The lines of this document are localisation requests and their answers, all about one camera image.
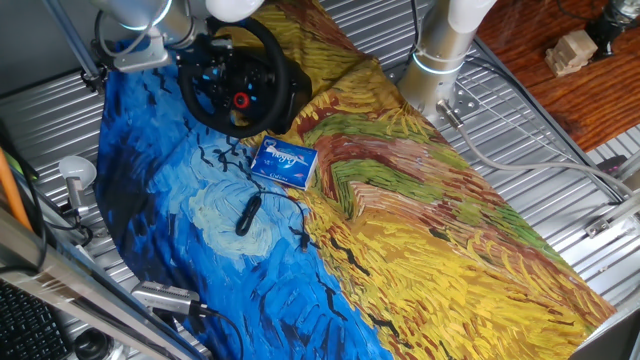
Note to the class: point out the aluminium frame pole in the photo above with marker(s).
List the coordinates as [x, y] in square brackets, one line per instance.
[75, 45]

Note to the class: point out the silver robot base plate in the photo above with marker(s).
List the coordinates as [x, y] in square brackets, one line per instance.
[462, 102]

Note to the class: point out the orange pole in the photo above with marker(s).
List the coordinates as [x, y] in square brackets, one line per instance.
[12, 195]

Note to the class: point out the blue tissue pack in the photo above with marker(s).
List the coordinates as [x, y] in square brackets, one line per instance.
[285, 162]

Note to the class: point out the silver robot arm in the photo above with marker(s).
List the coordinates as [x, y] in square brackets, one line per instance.
[440, 50]

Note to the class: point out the silver vented device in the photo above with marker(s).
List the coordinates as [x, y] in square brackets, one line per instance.
[165, 297]

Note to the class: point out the painted blue yellow cloth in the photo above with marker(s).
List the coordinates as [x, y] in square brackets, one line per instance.
[425, 250]

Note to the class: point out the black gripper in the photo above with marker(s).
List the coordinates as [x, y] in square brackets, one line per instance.
[205, 37]

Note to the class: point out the black silver device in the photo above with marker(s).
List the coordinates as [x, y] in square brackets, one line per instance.
[607, 30]

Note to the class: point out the black wheel base housing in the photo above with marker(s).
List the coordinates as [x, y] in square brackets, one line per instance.
[300, 90]

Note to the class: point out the dark small box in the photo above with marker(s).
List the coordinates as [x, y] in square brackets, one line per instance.
[612, 165]

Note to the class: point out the aluminium rail with bracket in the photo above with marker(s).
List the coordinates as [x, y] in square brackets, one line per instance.
[615, 217]

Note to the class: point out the grey metal box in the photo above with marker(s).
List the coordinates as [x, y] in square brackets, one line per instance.
[615, 340]

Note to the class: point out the aluminium frame beam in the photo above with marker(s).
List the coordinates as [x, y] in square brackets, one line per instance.
[75, 285]

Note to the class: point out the black steering wheel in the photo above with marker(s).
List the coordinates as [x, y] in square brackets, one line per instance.
[280, 80]

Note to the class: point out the black keyboard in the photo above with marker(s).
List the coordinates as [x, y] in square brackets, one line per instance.
[27, 325]

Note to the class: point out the wooden block puzzle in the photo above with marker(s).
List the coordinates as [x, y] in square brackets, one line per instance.
[570, 52]

